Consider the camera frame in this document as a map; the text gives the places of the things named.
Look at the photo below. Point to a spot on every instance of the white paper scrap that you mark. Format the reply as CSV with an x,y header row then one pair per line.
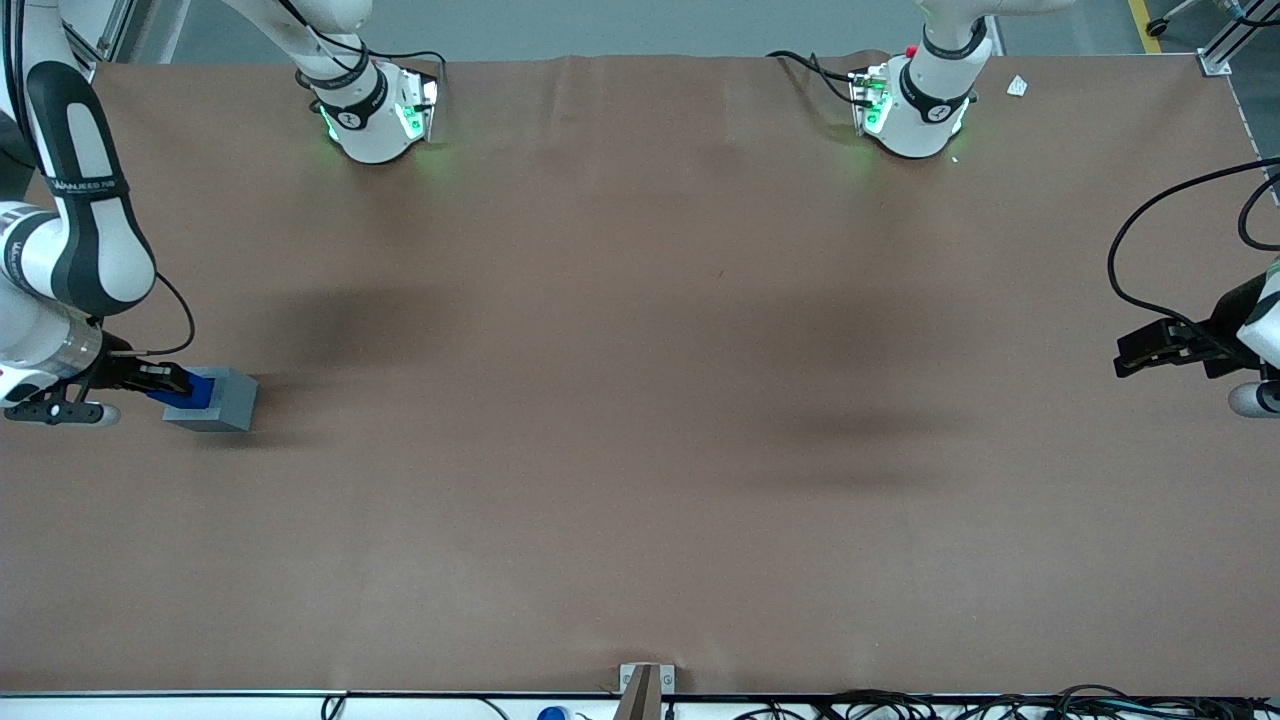
x,y
1017,87

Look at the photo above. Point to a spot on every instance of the black caster wheel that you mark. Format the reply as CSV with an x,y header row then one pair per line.
x,y
1157,27

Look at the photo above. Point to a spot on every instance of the blue plastic part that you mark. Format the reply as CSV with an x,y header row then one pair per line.
x,y
203,388

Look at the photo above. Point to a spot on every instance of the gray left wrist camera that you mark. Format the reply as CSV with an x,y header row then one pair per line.
x,y
1250,400

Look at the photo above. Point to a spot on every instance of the brown table mat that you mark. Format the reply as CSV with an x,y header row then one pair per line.
x,y
640,400

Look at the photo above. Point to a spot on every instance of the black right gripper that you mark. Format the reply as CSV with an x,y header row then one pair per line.
x,y
118,371

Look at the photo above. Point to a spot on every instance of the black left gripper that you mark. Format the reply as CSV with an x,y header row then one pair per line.
x,y
1226,318

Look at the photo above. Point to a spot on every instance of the gray square base block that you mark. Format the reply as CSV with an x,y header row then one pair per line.
x,y
235,400

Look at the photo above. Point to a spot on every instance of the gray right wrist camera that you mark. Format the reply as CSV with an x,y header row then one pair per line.
x,y
60,412

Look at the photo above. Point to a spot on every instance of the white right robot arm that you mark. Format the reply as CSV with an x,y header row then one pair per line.
x,y
90,260

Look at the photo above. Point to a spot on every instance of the gray camera mount bracket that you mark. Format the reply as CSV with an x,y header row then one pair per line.
x,y
645,695

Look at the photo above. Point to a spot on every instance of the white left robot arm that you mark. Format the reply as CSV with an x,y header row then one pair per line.
x,y
920,120

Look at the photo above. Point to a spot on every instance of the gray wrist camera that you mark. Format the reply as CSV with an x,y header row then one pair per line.
x,y
1250,400
60,412

